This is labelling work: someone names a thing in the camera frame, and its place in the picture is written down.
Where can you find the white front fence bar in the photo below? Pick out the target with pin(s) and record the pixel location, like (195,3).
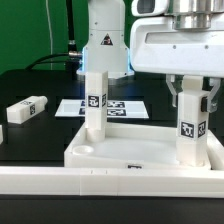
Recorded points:
(201,181)

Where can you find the white marker base plate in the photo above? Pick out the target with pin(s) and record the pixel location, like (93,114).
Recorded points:
(115,109)

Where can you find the white desk top tray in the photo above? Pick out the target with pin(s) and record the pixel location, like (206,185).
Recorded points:
(125,146)

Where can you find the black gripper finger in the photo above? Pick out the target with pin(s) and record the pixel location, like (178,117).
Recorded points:
(174,83)
(209,103)

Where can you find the white base block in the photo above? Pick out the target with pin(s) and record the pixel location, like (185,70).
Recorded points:
(192,128)

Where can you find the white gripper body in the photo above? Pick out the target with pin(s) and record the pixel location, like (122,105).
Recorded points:
(182,37)

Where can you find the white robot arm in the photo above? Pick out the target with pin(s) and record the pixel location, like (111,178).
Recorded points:
(105,49)

